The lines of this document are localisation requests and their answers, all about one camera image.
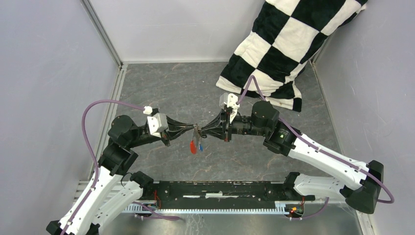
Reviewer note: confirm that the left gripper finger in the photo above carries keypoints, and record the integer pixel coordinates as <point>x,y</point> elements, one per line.
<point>174,124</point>
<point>174,134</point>

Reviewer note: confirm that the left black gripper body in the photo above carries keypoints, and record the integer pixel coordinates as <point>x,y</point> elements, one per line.
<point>166,137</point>

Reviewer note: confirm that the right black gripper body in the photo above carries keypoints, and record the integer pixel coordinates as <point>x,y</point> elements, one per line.
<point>227,120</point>

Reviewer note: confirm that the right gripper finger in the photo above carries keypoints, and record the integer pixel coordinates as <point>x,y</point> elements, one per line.
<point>217,122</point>
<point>217,132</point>

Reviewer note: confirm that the metal key holder plate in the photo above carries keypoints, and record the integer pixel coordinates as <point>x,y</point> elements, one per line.
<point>196,132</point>

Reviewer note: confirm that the red key tag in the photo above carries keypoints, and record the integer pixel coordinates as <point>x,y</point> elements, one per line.
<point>193,147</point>

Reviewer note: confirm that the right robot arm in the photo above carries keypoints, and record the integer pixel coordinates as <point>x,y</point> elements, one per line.
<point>357,182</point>

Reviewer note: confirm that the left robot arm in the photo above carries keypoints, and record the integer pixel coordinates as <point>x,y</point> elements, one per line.
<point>93,211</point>

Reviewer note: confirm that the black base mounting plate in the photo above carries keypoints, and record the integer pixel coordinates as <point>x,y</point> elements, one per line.
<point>221,194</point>

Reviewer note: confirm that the black white checkered blanket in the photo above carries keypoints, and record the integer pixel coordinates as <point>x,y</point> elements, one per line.
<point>285,35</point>

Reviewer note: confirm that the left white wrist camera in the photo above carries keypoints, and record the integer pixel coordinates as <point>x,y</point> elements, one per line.
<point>156,121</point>

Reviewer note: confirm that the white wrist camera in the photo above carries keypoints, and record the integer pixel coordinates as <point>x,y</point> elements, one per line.
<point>229,102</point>
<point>156,121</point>

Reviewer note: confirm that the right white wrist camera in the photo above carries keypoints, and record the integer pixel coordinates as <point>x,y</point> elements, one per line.
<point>229,102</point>

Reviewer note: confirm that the slotted cable duct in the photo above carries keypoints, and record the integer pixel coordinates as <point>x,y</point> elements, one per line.
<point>279,208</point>

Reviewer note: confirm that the aluminium frame rail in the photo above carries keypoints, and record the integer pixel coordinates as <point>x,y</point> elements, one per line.
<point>87,4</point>

